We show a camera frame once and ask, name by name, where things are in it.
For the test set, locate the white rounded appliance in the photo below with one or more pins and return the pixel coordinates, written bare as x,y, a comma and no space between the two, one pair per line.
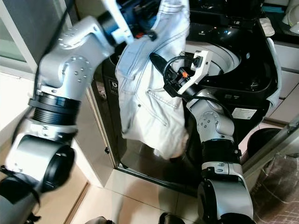
292,18

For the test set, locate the black round bin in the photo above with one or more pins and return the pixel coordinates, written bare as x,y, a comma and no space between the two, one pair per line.
261,142

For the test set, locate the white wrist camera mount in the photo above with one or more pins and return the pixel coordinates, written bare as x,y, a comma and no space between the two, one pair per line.
200,65
119,23

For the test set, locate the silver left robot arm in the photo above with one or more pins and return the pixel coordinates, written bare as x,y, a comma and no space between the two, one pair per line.
70,70

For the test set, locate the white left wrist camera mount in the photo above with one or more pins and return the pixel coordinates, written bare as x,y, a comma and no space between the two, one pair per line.
119,23

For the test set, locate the small white object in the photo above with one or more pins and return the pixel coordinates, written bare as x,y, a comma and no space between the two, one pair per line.
266,26

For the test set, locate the white framed glass window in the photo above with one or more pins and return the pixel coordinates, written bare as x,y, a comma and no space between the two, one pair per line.
11,42

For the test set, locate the grey right robot leg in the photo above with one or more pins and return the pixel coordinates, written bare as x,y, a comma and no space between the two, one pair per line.
173,219

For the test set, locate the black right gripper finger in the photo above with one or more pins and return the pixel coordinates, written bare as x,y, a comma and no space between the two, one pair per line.
160,65

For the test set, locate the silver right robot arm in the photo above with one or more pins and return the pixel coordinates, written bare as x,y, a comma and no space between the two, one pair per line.
215,123

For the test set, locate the black washing machine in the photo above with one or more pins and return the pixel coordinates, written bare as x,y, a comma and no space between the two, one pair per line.
238,60

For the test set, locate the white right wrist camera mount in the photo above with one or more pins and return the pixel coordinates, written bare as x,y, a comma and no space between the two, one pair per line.
200,65

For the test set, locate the grey patterned fabric chair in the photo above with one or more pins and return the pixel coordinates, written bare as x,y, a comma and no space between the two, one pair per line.
278,191

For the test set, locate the white denim jacket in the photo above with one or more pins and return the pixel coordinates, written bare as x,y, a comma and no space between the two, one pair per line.
149,102

